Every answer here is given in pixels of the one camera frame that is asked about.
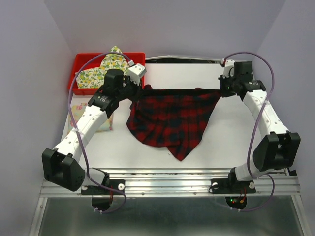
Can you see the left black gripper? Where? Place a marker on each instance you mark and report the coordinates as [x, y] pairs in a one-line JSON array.
[[137, 89]]

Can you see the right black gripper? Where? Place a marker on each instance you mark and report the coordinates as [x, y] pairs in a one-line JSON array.
[[225, 91]]

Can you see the red navy plaid skirt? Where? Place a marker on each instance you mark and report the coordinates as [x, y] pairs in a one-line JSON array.
[[172, 118]]

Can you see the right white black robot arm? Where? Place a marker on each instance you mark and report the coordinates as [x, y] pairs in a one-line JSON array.
[[278, 147]]

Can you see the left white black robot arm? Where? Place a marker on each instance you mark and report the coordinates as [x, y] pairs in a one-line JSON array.
[[61, 164]]

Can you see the lemon print skirt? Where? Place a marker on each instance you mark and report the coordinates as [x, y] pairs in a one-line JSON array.
[[93, 78]]

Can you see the red plastic bin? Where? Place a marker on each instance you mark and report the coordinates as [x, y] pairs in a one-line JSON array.
[[82, 58]]

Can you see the pastel floral folded skirt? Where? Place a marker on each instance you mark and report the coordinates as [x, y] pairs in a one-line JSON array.
[[105, 124]]

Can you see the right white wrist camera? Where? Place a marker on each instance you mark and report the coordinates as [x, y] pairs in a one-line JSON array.
[[228, 67]]

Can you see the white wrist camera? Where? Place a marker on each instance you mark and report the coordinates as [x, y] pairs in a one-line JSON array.
[[136, 72], [228, 67]]

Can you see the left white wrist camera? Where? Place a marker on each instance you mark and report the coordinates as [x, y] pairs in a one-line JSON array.
[[136, 72]]

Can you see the aluminium front rail frame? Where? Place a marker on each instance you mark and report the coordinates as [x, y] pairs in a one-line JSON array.
[[169, 202]]

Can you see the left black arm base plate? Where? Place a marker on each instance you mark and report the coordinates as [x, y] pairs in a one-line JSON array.
[[117, 184]]

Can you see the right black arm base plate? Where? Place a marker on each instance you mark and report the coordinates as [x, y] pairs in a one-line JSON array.
[[224, 186]]

